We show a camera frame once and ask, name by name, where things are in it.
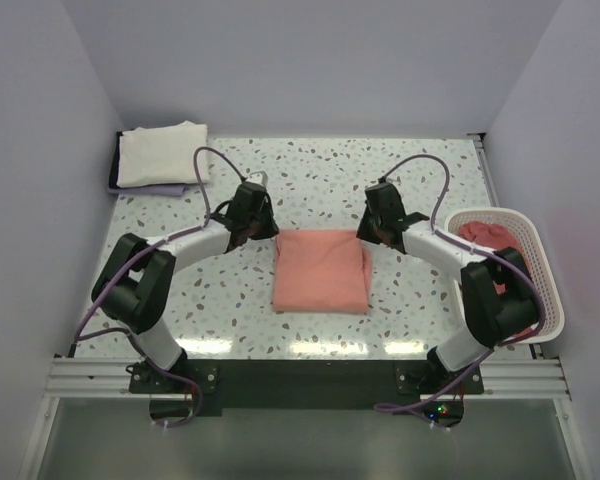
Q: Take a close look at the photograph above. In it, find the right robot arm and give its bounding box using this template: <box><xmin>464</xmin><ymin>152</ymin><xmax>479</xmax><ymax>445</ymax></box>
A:
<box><xmin>357</xmin><ymin>182</ymin><xmax>545</xmax><ymax>393</ymax></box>

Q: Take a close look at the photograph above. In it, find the purple cable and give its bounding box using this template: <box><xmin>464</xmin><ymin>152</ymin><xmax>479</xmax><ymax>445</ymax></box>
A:
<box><xmin>68</xmin><ymin>146</ymin><xmax>251</xmax><ymax>431</ymax></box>
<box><xmin>374</xmin><ymin>154</ymin><xmax>546</xmax><ymax>416</ymax></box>

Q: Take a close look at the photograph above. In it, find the white plastic laundry basket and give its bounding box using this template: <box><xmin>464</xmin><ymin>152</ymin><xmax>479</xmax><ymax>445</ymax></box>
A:
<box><xmin>444</xmin><ymin>207</ymin><xmax>565</xmax><ymax>344</ymax></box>

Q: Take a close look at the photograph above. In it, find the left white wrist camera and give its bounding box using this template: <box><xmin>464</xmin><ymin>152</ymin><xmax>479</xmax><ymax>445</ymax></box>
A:
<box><xmin>247</xmin><ymin>171</ymin><xmax>268</xmax><ymax>189</ymax></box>

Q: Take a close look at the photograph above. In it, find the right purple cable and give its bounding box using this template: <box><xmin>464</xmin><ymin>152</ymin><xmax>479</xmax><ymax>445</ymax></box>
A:
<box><xmin>374</xmin><ymin>154</ymin><xmax>546</xmax><ymax>416</ymax></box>

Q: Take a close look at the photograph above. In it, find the folded cream t-shirt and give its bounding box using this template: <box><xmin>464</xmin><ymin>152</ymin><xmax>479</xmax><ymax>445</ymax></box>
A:
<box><xmin>116</xmin><ymin>121</ymin><xmax>210</xmax><ymax>188</ymax></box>

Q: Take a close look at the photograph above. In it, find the folded lavender t-shirt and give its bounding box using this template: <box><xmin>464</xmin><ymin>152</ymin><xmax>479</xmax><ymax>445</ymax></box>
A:
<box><xmin>107</xmin><ymin>184</ymin><xmax>189</xmax><ymax>197</ymax></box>

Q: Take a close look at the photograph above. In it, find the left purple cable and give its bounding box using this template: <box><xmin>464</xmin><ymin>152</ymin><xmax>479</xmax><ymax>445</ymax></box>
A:
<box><xmin>68</xmin><ymin>146</ymin><xmax>251</xmax><ymax>431</ymax></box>

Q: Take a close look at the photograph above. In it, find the dark pink t-shirt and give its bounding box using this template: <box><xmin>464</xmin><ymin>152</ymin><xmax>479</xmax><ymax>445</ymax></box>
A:
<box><xmin>458</xmin><ymin>221</ymin><xmax>540</xmax><ymax>346</ymax></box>

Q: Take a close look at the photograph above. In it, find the salmon pink t-shirt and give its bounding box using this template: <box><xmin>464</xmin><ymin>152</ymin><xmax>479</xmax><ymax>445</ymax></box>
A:
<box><xmin>272</xmin><ymin>230</ymin><xmax>372</xmax><ymax>315</ymax></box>

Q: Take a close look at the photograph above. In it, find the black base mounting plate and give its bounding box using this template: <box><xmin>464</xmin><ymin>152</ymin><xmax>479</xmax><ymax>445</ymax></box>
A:
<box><xmin>126</xmin><ymin>359</ymin><xmax>456</xmax><ymax>419</ymax></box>

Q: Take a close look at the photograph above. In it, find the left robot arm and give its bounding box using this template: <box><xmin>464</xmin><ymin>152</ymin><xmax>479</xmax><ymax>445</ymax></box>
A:
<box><xmin>91</xmin><ymin>172</ymin><xmax>279</xmax><ymax>392</ymax></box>

